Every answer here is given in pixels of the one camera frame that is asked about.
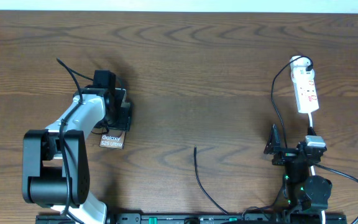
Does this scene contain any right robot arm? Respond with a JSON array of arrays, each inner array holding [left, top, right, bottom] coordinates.
[[264, 125, 332, 220]]

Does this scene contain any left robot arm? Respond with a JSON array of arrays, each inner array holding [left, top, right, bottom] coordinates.
[[22, 86, 132, 223]]

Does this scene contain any white USB charger adapter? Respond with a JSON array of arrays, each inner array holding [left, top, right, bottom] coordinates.
[[290, 55, 314, 76]]

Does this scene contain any white power strip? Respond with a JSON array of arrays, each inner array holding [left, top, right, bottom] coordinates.
[[290, 62, 319, 114]]

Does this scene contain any black charging cable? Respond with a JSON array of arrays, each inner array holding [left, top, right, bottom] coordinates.
[[193, 55, 314, 216]]

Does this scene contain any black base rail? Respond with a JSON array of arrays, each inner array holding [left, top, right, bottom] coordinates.
[[35, 213, 347, 224]]

